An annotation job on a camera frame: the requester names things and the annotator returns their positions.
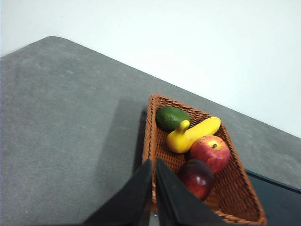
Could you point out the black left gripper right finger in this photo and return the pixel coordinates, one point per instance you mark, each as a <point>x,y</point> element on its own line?
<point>178,204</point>

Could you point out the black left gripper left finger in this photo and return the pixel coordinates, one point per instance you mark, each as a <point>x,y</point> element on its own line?
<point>131,202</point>

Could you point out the dark red plum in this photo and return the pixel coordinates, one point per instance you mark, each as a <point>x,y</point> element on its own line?
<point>197,179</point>

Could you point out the brown wicker basket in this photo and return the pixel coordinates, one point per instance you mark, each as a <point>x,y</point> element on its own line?
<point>235,195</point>

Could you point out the red apple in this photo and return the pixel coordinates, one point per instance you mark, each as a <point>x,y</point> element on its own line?
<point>209,153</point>

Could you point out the yellow banana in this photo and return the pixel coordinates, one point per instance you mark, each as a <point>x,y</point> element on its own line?
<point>181,141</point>

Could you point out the green avocado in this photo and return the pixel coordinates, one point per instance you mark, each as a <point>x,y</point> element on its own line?
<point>171,117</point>

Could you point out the dark rectangular tray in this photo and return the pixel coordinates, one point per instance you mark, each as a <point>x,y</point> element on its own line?
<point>277,204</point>

